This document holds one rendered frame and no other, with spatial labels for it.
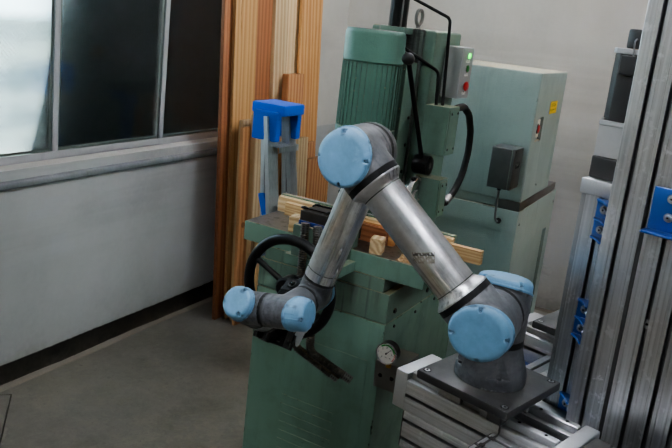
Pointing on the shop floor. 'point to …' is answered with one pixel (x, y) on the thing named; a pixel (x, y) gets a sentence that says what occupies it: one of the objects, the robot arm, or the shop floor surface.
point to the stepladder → (267, 118)
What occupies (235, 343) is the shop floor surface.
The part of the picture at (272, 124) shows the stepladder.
